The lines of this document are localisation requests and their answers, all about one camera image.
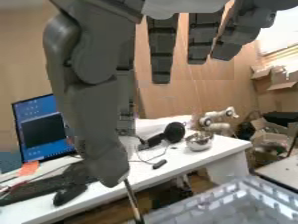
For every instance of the orange paper note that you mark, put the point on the orange paper note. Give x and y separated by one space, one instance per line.
28 168

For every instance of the black headphones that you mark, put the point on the black headphones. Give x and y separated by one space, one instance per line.
173 131

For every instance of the small black stick device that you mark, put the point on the small black stick device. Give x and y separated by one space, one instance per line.
160 164

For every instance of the computer monitor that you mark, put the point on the computer monitor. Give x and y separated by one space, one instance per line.
37 130

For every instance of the white desk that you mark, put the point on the white desk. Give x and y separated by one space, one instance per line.
186 160

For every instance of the black keyboard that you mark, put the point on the black keyboard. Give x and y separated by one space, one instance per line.
31 190

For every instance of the small white jointed device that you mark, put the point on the small white jointed device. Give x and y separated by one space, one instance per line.
213 119

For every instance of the metal bowl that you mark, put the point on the metal bowl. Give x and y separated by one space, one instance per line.
199 142

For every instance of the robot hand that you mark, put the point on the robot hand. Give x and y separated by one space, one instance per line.
94 100

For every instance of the clear box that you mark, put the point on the clear box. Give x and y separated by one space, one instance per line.
230 206

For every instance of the cardboard box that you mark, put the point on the cardboard box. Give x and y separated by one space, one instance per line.
274 78

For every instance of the thin stick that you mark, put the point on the thin stick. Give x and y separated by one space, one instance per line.
133 203

